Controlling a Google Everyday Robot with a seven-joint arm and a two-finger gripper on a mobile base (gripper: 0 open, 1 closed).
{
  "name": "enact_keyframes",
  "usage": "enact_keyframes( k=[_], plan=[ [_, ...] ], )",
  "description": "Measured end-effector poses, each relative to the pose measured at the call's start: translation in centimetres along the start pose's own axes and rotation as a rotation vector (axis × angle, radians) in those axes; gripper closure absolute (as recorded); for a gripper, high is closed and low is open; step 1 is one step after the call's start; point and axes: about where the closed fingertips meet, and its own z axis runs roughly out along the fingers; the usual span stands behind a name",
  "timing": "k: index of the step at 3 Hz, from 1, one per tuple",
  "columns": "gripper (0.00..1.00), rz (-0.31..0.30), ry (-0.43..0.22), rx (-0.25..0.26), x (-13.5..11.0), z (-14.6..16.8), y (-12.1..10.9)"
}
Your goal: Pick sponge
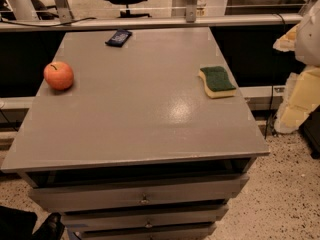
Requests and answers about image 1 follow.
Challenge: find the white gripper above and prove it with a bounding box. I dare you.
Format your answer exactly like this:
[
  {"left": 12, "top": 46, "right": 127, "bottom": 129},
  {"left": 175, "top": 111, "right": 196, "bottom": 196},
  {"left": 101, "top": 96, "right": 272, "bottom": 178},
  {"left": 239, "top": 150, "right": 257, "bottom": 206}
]
[{"left": 273, "top": 7, "right": 320, "bottom": 134}]

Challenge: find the yellow sponge with green top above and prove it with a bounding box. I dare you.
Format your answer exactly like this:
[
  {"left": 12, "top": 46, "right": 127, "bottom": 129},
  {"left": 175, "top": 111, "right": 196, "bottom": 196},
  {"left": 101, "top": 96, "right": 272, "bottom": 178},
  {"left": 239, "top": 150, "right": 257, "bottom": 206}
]
[{"left": 198, "top": 66, "right": 236, "bottom": 99}]

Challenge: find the dark blue snack packet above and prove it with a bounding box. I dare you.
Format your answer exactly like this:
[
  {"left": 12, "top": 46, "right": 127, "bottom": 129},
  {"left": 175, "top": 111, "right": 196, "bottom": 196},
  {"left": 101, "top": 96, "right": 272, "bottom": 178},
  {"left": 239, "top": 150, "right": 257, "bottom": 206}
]
[{"left": 105, "top": 29, "right": 132, "bottom": 47}]

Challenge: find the red orange apple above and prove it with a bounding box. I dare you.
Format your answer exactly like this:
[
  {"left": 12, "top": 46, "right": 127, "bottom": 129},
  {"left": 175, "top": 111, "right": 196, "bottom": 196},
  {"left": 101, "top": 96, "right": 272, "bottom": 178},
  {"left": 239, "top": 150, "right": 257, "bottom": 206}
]
[{"left": 43, "top": 61, "right": 74, "bottom": 91}]

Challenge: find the black shoe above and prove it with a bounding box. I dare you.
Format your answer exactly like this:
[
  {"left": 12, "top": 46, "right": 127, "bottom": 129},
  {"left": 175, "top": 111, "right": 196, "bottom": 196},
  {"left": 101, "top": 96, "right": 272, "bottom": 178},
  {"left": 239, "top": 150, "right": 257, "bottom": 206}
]
[{"left": 31, "top": 213, "right": 65, "bottom": 240}]

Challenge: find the black cable on rail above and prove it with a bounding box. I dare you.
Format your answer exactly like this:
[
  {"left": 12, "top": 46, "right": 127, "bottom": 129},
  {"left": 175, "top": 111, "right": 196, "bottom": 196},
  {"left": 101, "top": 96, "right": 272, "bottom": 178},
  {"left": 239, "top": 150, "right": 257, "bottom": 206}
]
[{"left": 0, "top": 16, "right": 98, "bottom": 28}]

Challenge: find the grey metal rail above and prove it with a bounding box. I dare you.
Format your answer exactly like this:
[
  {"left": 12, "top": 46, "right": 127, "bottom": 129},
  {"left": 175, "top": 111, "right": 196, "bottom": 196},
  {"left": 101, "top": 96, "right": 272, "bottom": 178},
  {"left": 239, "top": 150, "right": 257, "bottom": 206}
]
[{"left": 0, "top": 13, "right": 302, "bottom": 33}]

